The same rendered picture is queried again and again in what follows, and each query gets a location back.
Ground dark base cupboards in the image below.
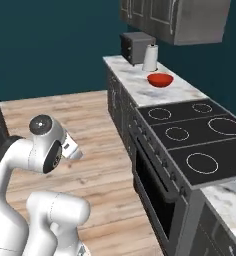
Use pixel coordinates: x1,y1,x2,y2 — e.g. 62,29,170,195
105,63,138,158

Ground dark grey toaster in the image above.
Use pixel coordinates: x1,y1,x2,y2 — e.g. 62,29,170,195
119,31,157,66

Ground dark oven door handle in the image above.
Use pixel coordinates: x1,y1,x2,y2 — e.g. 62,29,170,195
135,132,180,204

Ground dark base cupboard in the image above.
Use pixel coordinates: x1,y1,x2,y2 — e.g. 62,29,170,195
189,199,236,256

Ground black hob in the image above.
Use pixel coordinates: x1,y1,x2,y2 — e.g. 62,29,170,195
137,98,236,191

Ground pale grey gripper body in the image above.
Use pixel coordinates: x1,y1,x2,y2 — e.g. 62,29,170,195
67,135,85,161

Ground black oven door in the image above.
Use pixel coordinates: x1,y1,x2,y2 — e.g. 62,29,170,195
132,139,188,256

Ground dark grey oven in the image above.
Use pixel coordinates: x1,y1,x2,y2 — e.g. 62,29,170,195
127,107,207,256

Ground grey wall cupboards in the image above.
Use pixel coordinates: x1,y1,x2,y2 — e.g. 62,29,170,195
118,0,232,47

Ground white paper towel roll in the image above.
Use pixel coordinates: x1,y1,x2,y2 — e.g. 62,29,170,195
141,43,160,73

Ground red bowl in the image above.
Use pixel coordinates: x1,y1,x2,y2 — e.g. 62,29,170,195
146,72,175,89

